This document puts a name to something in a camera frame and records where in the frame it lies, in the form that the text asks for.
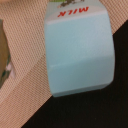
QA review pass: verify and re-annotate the grey teal gripper finger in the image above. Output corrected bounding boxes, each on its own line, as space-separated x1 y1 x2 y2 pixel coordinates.
0 19 13 88

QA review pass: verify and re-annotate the light blue toy cup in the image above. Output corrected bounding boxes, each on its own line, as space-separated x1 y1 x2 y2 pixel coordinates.
44 0 115 97

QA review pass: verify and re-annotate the woven beige placemat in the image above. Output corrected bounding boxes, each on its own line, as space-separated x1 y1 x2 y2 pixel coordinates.
0 0 128 128

